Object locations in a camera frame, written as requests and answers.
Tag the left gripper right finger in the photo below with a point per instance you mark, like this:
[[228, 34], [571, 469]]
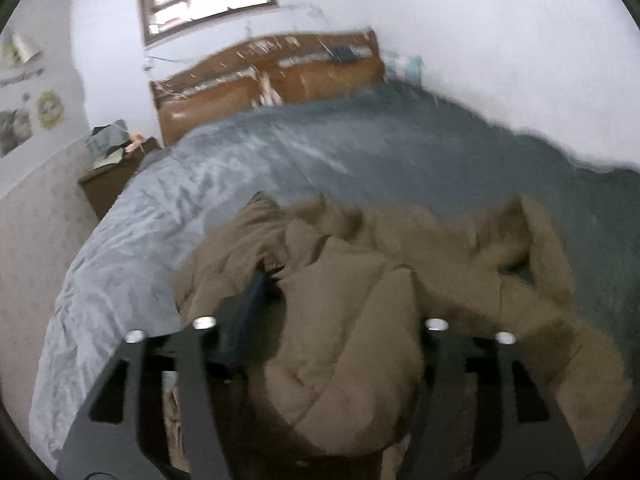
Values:
[[481, 415]]

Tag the dark device on headboard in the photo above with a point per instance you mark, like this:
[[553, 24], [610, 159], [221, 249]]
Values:
[[341, 55]]

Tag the peeling wall poster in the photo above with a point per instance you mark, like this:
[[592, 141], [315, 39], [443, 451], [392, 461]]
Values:
[[17, 49]]

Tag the brown puffer jacket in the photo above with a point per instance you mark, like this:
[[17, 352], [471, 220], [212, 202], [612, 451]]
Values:
[[334, 363]]

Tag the brown wooden headboard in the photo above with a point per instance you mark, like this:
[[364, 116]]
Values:
[[264, 72]]

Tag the brown wooden nightstand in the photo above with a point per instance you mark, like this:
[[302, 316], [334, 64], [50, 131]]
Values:
[[102, 186]]

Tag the striped pillow by wall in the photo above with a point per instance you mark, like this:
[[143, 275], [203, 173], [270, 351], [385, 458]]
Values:
[[403, 68]]

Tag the green flower cat sticker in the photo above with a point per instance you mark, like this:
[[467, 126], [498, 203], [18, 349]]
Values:
[[50, 110]]

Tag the grey-green bed blanket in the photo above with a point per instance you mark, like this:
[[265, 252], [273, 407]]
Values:
[[391, 144]]

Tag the green bag on nightstand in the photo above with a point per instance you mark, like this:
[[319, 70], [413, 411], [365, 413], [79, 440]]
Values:
[[107, 144]]

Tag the lettering wall sticker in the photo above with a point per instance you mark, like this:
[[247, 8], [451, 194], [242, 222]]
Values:
[[23, 76]]

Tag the two cats wall sticker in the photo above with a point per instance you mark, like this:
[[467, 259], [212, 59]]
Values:
[[15, 129]]

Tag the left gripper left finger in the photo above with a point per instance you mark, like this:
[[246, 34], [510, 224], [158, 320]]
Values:
[[159, 408]]

